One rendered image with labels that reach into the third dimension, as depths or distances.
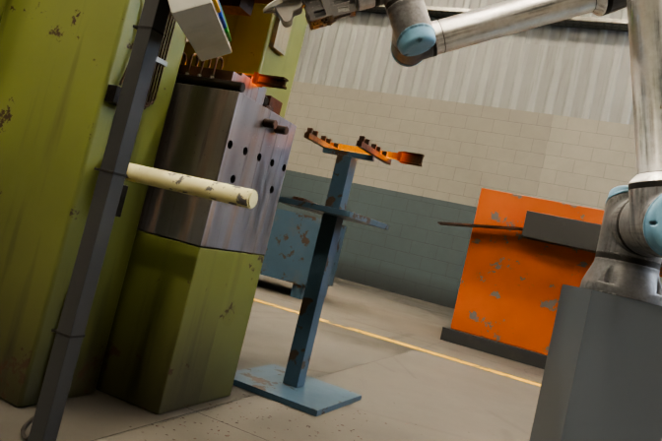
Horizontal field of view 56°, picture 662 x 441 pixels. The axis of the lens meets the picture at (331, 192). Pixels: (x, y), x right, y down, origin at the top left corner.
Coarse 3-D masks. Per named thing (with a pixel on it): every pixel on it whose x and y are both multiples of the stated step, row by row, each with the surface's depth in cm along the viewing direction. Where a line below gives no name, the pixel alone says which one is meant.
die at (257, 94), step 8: (184, 72) 188; (192, 72) 187; (208, 72) 185; (216, 72) 184; (224, 72) 183; (232, 72) 182; (232, 80) 182; (240, 80) 186; (248, 80) 189; (248, 88) 190; (256, 88) 194; (264, 88) 198; (248, 96) 191; (256, 96) 195; (264, 96) 199
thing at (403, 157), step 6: (342, 150) 250; (348, 150) 248; (354, 150) 247; (360, 150) 246; (390, 156) 240; (396, 156) 239; (402, 156) 239; (408, 156) 238; (414, 156) 237; (420, 156) 236; (402, 162) 239; (408, 162) 237; (414, 162) 236; (420, 162) 235
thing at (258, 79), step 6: (258, 78) 191; (264, 78) 191; (270, 78) 190; (276, 78) 189; (282, 78) 188; (258, 84) 192; (264, 84) 190; (270, 84) 189; (276, 84) 188; (282, 84) 189
